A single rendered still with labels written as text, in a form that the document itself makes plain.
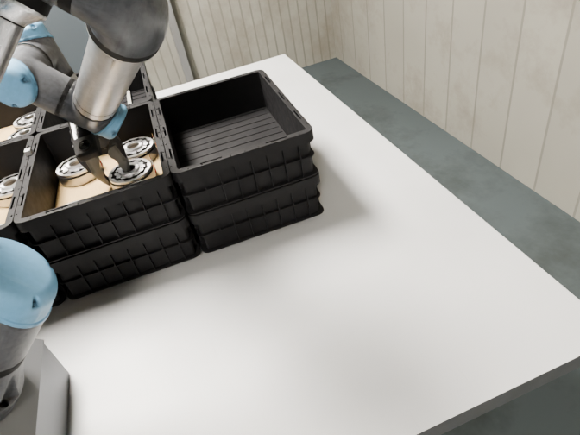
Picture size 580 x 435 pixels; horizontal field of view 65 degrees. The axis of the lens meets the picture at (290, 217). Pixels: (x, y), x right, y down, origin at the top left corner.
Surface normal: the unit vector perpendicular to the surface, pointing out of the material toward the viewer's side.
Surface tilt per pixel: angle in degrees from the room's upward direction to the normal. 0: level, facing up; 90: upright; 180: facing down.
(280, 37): 90
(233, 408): 0
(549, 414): 0
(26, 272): 52
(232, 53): 90
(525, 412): 0
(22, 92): 91
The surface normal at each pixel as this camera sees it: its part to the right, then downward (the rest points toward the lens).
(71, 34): 0.35, 0.55
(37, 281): 0.64, -0.72
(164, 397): -0.16, -0.76
